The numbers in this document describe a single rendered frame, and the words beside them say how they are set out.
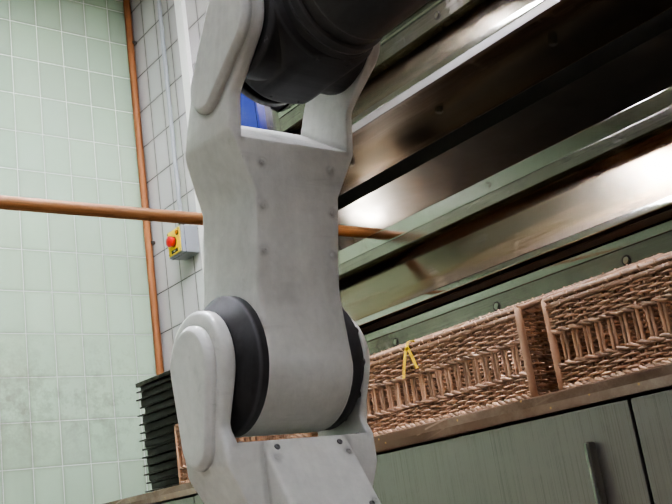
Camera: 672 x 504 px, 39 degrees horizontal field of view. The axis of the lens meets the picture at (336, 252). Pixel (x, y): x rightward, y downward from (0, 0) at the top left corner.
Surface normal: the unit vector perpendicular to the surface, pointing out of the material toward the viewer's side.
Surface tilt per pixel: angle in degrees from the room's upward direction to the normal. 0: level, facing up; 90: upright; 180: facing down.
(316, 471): 60
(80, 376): 90
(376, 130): 169
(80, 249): 90
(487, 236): 70
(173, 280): 90
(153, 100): 90
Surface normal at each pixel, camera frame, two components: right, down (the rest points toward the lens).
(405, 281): -0.78, -0.39
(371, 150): -0.01, 0.92
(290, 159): 0.60, -0.14
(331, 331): 0.58, -0.37
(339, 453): 0.44, -0.74
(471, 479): -0.78, -0.07
